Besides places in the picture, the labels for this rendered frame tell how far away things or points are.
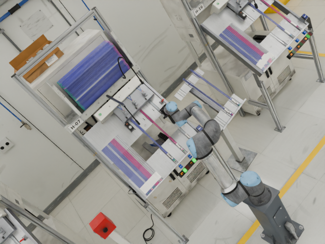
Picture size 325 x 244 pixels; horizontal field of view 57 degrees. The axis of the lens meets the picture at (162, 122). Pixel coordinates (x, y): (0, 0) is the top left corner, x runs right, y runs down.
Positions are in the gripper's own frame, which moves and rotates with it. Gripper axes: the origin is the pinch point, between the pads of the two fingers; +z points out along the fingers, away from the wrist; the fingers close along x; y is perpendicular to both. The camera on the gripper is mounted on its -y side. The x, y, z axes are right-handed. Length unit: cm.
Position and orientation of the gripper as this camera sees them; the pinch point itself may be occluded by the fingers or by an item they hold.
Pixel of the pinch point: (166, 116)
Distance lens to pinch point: 245.9
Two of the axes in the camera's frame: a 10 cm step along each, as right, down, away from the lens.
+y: -7.1, -7.0, 0.0
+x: -6.9, 6.9, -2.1
